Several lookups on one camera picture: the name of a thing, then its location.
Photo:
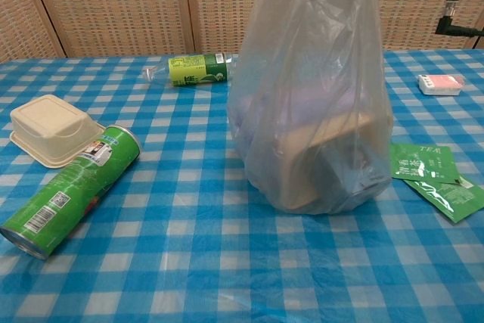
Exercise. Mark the gray translucent plastic bag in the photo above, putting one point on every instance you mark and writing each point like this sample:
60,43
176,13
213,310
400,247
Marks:
302,54

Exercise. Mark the blue white checkered tablecloth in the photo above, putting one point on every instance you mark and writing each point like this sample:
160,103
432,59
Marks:
181,255

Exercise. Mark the brown paper box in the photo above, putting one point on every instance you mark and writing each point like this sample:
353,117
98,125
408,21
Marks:
302,160

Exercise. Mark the clear bottle with green label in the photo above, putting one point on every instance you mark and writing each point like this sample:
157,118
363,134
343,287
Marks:
196,69

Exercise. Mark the green chips can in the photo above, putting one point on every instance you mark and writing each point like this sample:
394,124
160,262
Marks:
72,194

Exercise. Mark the woven bamboo folding screen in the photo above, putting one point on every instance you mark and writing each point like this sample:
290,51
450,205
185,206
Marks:
125,5

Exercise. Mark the green tea packet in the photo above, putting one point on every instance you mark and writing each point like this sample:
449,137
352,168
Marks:
423,162
450,198

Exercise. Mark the beige lidded lunch box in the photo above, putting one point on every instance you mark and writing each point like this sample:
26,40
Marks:
49,126

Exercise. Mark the pink white tissue pack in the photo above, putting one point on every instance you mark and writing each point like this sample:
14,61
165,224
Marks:
440,85

